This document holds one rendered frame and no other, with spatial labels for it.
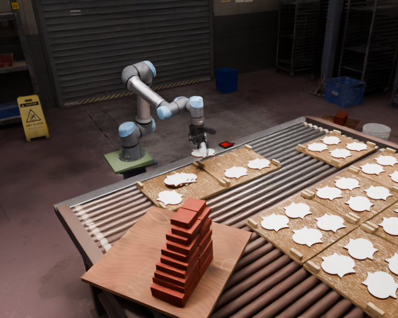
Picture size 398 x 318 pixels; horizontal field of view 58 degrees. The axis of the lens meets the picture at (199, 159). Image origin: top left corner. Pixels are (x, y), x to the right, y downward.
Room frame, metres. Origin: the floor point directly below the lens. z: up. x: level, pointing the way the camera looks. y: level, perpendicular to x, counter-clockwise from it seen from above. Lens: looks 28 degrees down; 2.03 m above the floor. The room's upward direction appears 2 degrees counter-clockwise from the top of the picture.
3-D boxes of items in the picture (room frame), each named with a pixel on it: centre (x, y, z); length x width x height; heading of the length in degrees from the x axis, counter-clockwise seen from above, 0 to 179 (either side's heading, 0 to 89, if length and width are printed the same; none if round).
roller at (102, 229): (1.94, -0.24, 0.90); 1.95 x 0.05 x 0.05; 125
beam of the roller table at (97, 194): (2.21, -0.06, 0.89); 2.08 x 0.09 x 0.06; 125
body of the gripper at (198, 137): (1.92, 0.00, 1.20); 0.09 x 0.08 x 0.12; 122
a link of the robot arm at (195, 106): (1.92, 0.00, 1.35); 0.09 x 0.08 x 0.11; 44
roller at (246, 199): (1.74, -0.38, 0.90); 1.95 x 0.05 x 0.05; 125
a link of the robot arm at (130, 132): (2.25, 0.47, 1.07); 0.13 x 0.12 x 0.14; 134
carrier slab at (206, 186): (1.76, 0.11, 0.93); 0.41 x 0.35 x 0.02; 123
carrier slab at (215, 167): (1.99, -0.25, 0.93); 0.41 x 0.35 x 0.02; 122
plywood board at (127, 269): (1.09, 0.12, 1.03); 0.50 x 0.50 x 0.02; 63
